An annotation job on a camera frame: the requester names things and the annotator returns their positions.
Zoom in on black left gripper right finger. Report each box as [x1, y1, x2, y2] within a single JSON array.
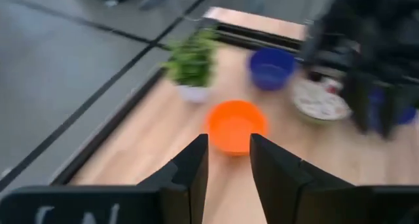
[[250, 134, 419, 224]]

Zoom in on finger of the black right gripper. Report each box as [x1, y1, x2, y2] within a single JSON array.
[[382, 86, 399, 138], [343, 69, 373, 133]]

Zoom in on floral print ceramic bowl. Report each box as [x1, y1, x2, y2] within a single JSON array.
[[291, 75, 354, 124]]

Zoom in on artificial plant in white pot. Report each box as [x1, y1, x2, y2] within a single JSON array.
[[162, 27, 220, 104]]

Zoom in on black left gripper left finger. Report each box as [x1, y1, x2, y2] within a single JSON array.
[[0, 134, 209, 224]]

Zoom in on orange plastic mini bowl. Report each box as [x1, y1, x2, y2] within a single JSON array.
[[204, 99, 269, 158]]

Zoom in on blue plastic mini bowl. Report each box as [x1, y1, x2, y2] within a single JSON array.
[[247, 47, 297, 92], [368, 86, 418, 126]]

